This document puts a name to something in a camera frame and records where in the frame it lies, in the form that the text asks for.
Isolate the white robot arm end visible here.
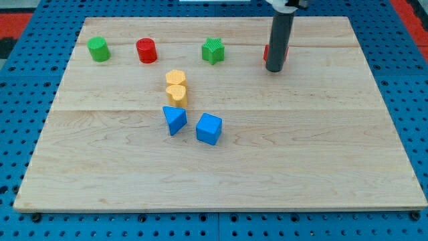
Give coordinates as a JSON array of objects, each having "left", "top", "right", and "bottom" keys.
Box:
[{"left": 265, "top": 0, "right": 312, "bottom": 14}]

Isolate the blue cube block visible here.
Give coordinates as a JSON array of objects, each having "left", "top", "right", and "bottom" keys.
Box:
[{"left": 196, "top": 112, "right": 223, "bottom": 145}]

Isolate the blue triangle block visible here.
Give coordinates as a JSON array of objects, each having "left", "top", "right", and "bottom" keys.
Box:
[{"left": 163, "top": 106, "right": 187, "bottom": 136}]

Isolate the yellow heart block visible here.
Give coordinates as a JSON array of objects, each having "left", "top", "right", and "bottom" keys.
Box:
[{"left": 166, "top": 85, "right": 188, "bottom": 108}]

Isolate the yellow hexagon block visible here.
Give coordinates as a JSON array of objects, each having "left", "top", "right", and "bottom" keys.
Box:
[{"left": 165, "top": 70, "right": 187, "bottom": 87}]

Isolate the wooden board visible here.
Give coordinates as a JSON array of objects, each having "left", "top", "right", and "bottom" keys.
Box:
[{"left": 13, "top": 17, "right": 427, "bottom": 213}]

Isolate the green star block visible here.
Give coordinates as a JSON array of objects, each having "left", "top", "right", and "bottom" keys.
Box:
[{"left": 201, "top": 37, "right": 225, "bottom": 65}]

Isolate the red block behind rod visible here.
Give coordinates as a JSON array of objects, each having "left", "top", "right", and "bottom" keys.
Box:
[{"left": 263, "top": 44, "right": 289, "bottom": 62}]

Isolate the red cylinder block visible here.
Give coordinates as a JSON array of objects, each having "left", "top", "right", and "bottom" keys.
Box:
[{"left": 136, "top": 37, "right": 157, "bottom": 64}]

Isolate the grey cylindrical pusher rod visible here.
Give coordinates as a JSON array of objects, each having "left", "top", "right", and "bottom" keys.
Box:
[{"left": 265, "top": 11, "right": 295, "bottom": 72}]

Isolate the green cylinder block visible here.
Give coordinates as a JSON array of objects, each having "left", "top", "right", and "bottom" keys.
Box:
[{"left": 87, "top": 36, "right": 110, "bottom": 62}]

